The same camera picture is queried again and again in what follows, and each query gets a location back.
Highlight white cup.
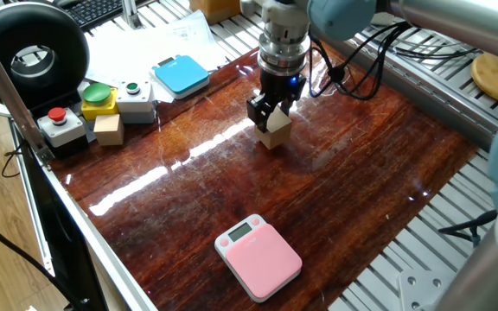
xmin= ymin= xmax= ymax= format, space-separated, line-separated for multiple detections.
xmin=374 ymin=12 xmax=399 ymax=26

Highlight aluminium table edge rail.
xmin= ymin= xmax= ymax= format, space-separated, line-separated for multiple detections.
xmin=9 ymin=118 xmax=159 ymax=311

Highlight plain wooden cube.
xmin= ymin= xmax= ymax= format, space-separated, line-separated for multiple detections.
xmin=93 ymin=113 xmax=125 ymax=147
xmin=253 ymin=105 xmax=293 ymax=150

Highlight white button box green button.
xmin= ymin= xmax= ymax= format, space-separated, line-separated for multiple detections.
xmin=115 ymin=79 xmax=157 ymax=125

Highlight yellow box green mushroom button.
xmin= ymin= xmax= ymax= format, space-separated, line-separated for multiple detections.
xmin=80 ymin=81 xmax=119 ymax=122

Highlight black ring light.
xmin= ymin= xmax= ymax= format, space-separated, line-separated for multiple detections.
xmin=0 ymin=2 xmax=91 ymax=118

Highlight silver wrist coupling flange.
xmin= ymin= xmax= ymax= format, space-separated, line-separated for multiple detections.
xmin=256 ymin=19 xmax=312 ymax=78

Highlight black keyboard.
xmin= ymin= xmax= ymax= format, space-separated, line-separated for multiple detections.
xmin=56 ymin=0 xmax=155 ymax=31

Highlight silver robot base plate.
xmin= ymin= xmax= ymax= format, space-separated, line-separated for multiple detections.
xmin=398 ymin=270 xmax=457 ymax=311

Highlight black cable bundle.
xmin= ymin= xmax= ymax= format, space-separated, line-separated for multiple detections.
xmin=393 ymin=42 xmax=482 ymax=61

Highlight aluminium extrusion post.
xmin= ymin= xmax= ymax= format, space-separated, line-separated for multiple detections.
xmin=0 ymin=12 xmax=55 ymax=163

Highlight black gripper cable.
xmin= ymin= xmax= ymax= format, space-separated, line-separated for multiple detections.
xmin=308 ymin=21 xmax=412 ymax=101

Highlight thin black hanging cable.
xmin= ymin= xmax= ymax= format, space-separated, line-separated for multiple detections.
xmin=0 ymin=140 xmax=29 ymax=179

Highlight pink white kitchen scale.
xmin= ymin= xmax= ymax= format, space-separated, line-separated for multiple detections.
xmin=214 ymin=213 xmax=303 ymax=303

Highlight black side panel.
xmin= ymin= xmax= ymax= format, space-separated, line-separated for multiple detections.
xmin=17 ymin=137 xmax=110 ymax=311

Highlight black cable with clip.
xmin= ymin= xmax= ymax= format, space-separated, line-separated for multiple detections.
xmin=437 ymin=209 xmax=498 ymax=248

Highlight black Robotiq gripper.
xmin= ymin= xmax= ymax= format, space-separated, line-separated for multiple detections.
xmin=246 ymin=68 xmax=309 ymax=134

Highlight white paper sheets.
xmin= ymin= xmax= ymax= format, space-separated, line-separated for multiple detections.
xmin=78 ymin=10 xmax=231 ymax=103

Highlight grey box red button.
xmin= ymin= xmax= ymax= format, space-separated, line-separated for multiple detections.
xmin=36 ymin=106 xmax=89 ymax=159

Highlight white printed wrist mount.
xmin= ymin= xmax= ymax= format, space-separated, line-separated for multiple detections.
xmin=239 ymin=0 xmax=313 ymax=27

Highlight round wooden disc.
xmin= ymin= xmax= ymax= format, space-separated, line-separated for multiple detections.
xmin=470 ymin=53 xmax=498 ymax=105

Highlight blue white kitchen scale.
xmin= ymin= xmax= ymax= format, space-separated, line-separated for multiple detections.
xmin=149 ymin=54 xmax=211 ymax=101

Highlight thick black floor cable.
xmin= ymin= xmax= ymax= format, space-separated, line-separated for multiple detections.
xmin=0 ymin=205 xmax=84 ymax=311

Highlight cardboard box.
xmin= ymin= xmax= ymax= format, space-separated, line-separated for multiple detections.
xmin=188 ymin=0 xmax=246 ymax=26

